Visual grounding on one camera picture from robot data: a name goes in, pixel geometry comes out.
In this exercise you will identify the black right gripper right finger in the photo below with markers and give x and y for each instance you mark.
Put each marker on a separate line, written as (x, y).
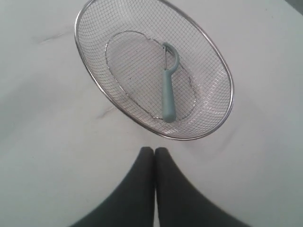
(180, 204)

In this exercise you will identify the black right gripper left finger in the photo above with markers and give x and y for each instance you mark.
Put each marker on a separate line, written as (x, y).
(132, 202)

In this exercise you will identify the teal handled peeler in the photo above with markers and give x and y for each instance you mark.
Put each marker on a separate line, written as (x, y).
(167, 96)

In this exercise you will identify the metal wire mesh basket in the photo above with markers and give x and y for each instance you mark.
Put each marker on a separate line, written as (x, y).
(120, 44)

